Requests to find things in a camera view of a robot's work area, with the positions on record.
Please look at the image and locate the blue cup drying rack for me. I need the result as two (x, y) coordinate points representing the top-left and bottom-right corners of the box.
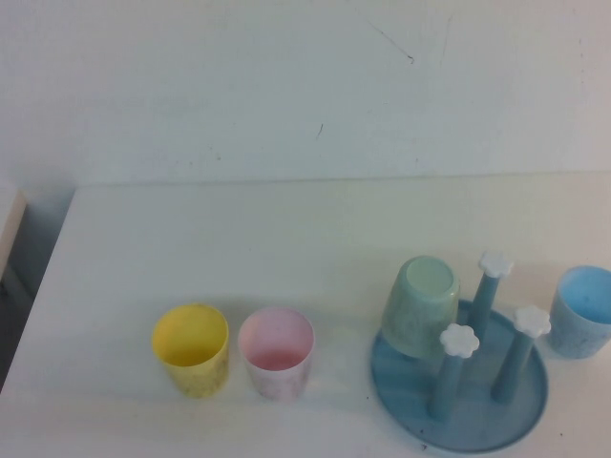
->
(369, 250), (551, 454)

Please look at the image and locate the light blue plastic cup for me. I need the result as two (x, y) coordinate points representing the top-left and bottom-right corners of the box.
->
(545, 265), (611, 361)

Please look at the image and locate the white side table beige edge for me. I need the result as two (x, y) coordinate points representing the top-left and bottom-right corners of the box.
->
(0, 187), (28, 287)

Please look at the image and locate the yellow plastic cup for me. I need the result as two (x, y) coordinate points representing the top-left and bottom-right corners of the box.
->
(151, 302), (231, 399)

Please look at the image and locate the green plastic cup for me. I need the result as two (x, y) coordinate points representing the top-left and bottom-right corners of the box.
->
(381, 255), (462, 360)

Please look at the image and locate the pink plastic cup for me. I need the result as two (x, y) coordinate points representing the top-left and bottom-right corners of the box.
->
(237, 306), (317, 402)

